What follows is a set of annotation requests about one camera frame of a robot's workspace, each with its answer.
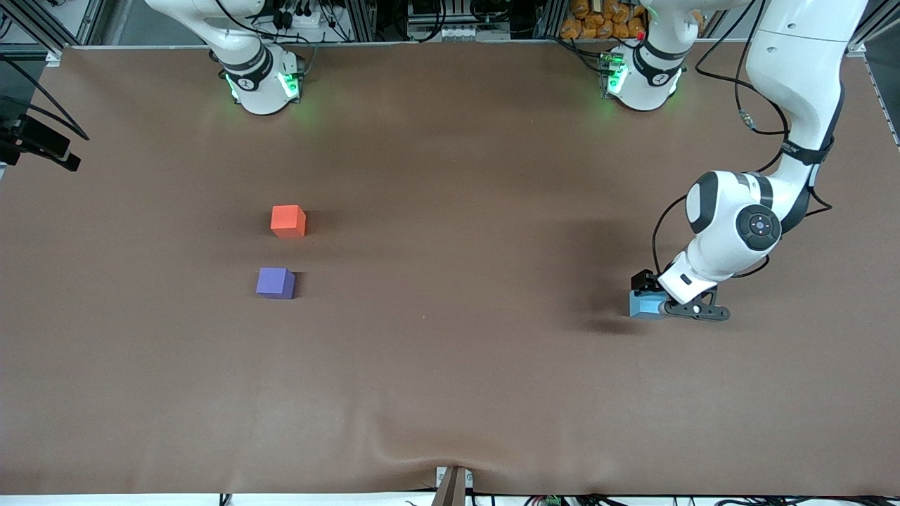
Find white socket box black plugs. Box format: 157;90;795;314
271;0;352;43

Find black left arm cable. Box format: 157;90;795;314
652;0;835;278

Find brown table cover mat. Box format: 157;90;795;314
0;39;900;497

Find brown camera mount post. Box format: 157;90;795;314
430;465;474;506

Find purple foam block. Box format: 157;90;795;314
256;267;297;300

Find aluminium frame profile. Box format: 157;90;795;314
844;0;900;58
0;0;106;67

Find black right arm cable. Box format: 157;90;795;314
0;55;91;141

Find orange foam block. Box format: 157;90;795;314
271;205;307;239

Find bag of orange balls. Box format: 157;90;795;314
560;0;705;41

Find aluminium frame post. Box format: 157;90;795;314
349;0;378;43
534;0;563;39

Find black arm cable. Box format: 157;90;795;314
0;55;91;141
652;0;835;278

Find blue foam block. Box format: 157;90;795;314
629;290;669;320

